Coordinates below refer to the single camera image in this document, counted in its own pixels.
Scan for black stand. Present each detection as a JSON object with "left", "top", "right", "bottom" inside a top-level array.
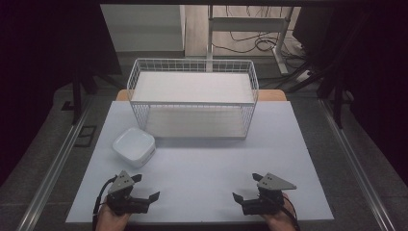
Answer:
[{"left": 70, "top": 62, "right": 99, "bottom": 126}]

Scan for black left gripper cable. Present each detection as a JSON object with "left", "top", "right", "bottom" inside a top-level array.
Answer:
[{"left": 91, "top": 175, "right": 118, "bottom": 231}]

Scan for metal floor rail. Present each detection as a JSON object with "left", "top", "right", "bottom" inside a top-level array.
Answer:
[
  {"left": 318, "top": 98, "right": 397, "bottom": 231},
  {"left": 14, "top": 95, "right": 94, "bottom": 231}
]

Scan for black floor cables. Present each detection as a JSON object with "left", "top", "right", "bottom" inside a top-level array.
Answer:
[{"left": 212, "top": 5, "right": 311, "bottom": 64}]

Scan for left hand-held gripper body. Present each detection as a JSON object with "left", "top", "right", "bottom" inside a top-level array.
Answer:
[{"left": 106, "top": 170, "right": 151, "bottom": 217}]

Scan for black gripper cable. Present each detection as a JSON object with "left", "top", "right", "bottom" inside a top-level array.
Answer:
[
  {"left": 91, "top": 175, "right": 118, "bottom": 231},
  {"left": 281, "top": 194, "right": 301, "bottom": 231}
]

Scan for person's right hand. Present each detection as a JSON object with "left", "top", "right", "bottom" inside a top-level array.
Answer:
[{"left": 261, "top": 192, "right": 298, "bottom": 231}]

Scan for white power strip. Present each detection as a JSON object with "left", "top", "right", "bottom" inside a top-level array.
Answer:
[{"left": 295, "top": 69, "right": 313, "bottom": 84}]

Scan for person's left hand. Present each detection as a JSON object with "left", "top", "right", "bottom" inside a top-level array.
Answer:
[{"left": 95, "top": 201, "right": 131, "bottom": 231}]

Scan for white wire basket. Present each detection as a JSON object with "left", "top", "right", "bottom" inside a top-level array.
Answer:
[{"left": 126, "top": 57, "right": 260, "bottom": 141}]

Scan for white square bowl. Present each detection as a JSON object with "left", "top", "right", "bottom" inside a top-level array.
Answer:
[{"left": 112, "top": 126, "right": 158, "bottom": 168}]

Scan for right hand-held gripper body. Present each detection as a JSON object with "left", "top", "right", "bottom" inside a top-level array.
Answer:
[{"left": 242, "top": 172, "right": 298, "bottom": 217}]

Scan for wooden board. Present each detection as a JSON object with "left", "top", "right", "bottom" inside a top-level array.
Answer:
[{"left": 115, "top": 89, "right": 289, "bottom": 103}]

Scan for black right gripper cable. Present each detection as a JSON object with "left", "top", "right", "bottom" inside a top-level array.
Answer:
[{"left": 281, "top": 194, "right": 301, "bottom": 231}]

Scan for white cabinet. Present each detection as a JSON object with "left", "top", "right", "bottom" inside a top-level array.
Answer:
[{"left": 99, "top": 4, "right": 187, "bottom": 53}]

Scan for black floor frame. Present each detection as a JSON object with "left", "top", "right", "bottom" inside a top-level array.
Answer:
[{"left": 73, "top": 124, "right": 98, "bottom": 149}]

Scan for white desk frame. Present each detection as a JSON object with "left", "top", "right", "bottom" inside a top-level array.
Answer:
[{"left": 206, "top": 4, "right": 295, "bottom": 75}]

